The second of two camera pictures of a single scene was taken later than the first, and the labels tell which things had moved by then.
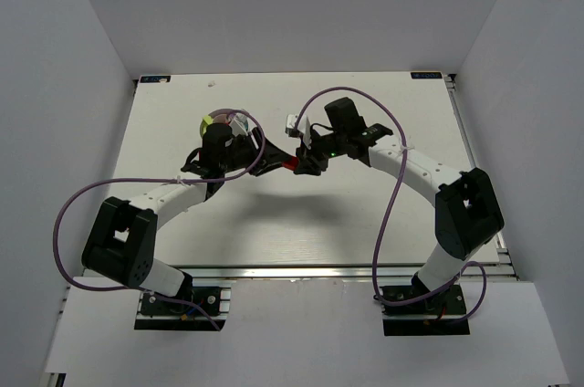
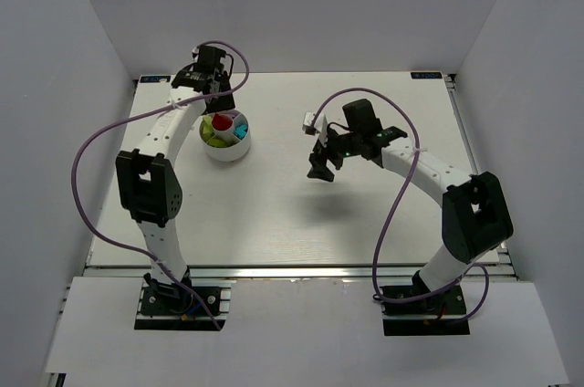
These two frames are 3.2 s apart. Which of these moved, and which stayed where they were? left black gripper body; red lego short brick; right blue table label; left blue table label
Moved: left black gripper body; red lego short brick
Stayed: right blue table label; left blue table label
